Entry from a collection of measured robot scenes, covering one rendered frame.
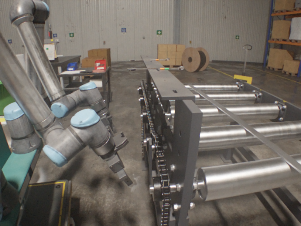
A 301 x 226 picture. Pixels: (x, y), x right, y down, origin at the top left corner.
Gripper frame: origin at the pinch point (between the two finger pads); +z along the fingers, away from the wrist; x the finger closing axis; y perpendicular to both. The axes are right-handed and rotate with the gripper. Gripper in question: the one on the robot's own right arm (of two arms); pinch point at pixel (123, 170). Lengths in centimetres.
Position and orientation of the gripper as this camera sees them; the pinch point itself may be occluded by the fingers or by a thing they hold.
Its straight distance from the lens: 85.2
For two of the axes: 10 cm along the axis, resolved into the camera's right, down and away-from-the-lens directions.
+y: -8.4, 5.1, -1.8
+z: 3.2, 7.4, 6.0
